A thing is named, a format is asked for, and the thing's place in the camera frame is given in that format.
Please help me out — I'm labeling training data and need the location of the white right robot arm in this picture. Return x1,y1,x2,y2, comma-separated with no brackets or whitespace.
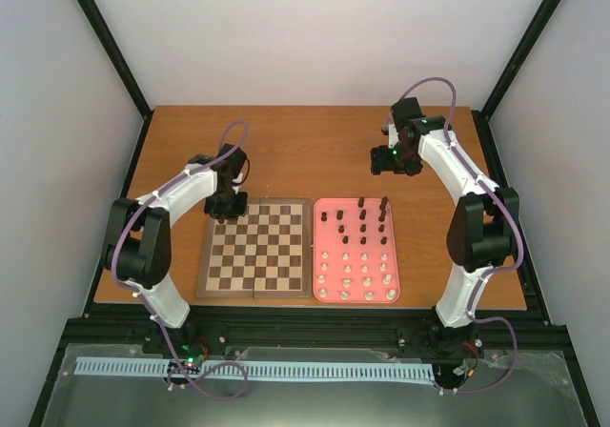
371,97,524,357

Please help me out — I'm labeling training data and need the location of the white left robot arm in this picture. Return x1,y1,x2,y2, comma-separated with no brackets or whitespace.
101,143,249,354

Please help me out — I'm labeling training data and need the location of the wooden chess board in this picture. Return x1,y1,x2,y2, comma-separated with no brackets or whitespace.
197,198,313,300

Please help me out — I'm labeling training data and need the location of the dark king piece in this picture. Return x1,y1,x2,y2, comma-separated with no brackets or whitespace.
379,196,388,211

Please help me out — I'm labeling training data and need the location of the pink plastic tray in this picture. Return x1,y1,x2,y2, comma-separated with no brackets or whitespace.
313,197,400,305

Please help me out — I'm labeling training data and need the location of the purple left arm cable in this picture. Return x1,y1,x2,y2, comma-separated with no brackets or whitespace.
112,119,250,401

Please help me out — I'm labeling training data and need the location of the black aluminium frame rail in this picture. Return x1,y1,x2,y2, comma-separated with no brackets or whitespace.
30,303,600,426

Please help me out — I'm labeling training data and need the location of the light blue cable duct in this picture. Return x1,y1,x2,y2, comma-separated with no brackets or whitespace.
73,356,435,385

